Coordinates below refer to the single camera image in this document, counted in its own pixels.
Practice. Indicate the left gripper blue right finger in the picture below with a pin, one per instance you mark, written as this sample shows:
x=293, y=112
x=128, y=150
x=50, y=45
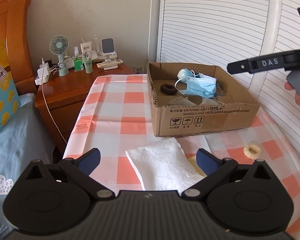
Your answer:
x=207, y=161

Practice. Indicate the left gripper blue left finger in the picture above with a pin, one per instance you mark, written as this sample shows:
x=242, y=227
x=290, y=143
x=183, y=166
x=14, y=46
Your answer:
x=89, y=161

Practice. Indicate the yellow cleaning cloth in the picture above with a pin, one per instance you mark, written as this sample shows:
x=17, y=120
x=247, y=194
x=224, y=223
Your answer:
x=192, y=161

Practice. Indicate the white towel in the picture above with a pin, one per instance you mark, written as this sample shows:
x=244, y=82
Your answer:
x=163, y=166

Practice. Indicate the cream fluffy hair scrunchie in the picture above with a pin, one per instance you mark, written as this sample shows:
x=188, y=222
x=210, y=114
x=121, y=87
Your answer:
x=252, y=151

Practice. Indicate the blue surgical face mask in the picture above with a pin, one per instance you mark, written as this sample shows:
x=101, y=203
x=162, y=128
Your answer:
x=203, y=86

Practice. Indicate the dark brown hair scrunchie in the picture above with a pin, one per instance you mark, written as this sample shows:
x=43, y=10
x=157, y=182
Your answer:
x=168, y=89

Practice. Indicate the round blue white plush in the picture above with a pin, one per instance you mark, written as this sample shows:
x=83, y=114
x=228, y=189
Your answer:
x=184, y=73

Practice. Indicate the small grey cloth pouch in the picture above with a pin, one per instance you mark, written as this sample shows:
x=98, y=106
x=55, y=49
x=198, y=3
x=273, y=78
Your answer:
x=181, y=101

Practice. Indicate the blue floral sachet bag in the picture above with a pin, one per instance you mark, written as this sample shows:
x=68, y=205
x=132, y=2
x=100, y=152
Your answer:
x=220, y=90

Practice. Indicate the orange white checkered cloth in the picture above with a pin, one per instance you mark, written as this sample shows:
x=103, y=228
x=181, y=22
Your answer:
x=116, y=117

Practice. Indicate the wooden nightstand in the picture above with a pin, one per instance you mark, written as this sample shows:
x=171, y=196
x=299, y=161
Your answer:
x=60, y=100

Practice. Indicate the brown cardboard box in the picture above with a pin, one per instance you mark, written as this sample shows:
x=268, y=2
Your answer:
x=236, y=110

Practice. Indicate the light blue bedsheet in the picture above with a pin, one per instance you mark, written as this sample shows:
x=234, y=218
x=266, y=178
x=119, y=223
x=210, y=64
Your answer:
x=23, y=139

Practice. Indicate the white louvered closet door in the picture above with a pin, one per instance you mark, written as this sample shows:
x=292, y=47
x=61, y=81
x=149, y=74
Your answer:
x=218, y=32

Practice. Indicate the white power strip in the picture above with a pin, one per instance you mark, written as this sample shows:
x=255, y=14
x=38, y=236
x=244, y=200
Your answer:
x=43, y=74

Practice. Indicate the green bottle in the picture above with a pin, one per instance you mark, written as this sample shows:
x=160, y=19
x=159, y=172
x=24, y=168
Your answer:
x=87, y=62

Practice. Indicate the white remote control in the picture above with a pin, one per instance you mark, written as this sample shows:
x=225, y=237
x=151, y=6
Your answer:
x=109, y=64

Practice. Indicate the yellow blue snack bag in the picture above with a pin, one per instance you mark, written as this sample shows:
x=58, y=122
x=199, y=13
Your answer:
x=9, y=98

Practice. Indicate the phone stand with screen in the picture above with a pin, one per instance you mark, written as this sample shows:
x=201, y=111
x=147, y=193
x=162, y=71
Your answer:
x=108, y=49

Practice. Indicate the green handheld fan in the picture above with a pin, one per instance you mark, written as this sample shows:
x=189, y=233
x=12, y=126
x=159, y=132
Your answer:
x=59, y=46

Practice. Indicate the wooden headboard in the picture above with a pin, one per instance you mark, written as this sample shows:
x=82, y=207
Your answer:
x=13, y=32

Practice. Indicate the wall power socket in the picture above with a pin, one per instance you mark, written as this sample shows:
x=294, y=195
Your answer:
x=138, y=70

